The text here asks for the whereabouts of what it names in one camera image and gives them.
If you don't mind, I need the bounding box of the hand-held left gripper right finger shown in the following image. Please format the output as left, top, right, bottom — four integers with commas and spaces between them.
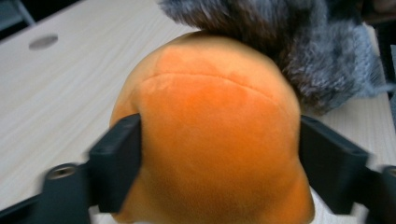
298, 114, 372, 216

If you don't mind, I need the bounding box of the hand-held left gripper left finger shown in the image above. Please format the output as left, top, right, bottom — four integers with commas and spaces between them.
88, 113, 143, 215

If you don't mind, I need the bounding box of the orange plush toy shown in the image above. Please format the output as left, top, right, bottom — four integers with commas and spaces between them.
108, 31, 316, 224

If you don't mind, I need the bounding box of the grey fluffy cloth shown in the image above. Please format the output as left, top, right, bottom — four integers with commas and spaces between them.
157, 0, 388, 116

